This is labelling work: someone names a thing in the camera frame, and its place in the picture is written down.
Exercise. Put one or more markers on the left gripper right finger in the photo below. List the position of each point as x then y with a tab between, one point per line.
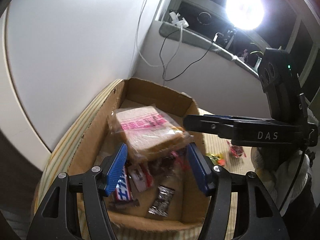
257	216

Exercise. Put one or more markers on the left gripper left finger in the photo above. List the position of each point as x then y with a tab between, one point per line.
57	216

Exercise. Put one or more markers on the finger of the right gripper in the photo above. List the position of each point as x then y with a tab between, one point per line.
197	123
225	119

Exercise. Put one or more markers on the dark dates snack bag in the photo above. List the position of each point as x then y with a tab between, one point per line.
167	166

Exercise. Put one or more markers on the bagged sliced bread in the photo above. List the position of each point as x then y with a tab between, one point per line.
148	132

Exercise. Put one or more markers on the dark red snack pack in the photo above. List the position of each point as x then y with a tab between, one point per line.
236	151

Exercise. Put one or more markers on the green yellow candies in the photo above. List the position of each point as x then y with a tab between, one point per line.
217	158

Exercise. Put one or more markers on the striped beige table cloth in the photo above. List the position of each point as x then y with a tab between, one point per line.
79	149

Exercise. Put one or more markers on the snickers bar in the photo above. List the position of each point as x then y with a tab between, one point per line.
123	192

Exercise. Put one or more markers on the red white snack pack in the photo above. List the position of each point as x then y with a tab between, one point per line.
141	176

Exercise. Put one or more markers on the potted green plant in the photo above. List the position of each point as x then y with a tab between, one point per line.
254	54

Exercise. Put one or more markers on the grey window sill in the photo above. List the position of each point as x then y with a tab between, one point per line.
172	32

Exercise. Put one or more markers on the white power strip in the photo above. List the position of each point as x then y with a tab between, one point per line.
181	23

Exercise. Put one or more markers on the bright ring lamp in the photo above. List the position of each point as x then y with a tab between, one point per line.
245	14

